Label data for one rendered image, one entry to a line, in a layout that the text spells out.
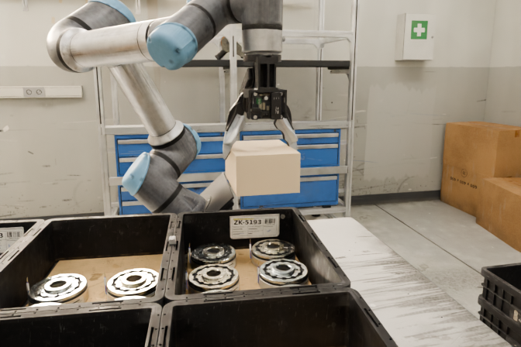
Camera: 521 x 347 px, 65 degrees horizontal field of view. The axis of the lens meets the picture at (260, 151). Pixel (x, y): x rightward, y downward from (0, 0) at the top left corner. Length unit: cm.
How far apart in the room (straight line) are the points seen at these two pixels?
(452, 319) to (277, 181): 57
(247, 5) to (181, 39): 14
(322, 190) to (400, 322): 199
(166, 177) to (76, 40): 46
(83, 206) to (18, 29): 147
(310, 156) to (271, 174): 213
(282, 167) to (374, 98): 325
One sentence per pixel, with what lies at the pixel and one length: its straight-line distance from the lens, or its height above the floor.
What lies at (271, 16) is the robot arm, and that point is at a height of 136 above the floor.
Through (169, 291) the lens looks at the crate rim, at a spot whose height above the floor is 93.
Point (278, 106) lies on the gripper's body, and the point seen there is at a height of 121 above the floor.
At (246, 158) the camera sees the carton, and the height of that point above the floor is 112.
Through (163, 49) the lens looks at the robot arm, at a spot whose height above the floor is 130.
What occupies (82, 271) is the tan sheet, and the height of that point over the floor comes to 83.
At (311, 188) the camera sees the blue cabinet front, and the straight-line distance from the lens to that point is 293.
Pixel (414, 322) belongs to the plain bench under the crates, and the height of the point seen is 70.
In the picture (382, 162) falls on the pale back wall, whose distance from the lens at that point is 410.
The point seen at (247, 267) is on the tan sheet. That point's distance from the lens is 96.
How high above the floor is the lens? 127
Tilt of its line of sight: 11 degrees down
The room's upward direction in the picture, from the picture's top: straight up
